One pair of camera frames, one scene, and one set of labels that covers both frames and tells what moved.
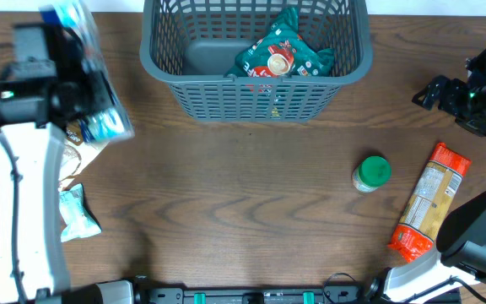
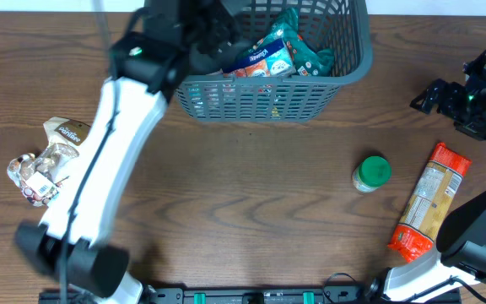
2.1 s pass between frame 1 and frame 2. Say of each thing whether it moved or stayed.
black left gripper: moved
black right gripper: stayed
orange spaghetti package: stayed
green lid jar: stayed
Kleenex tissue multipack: moved
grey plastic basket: stayed
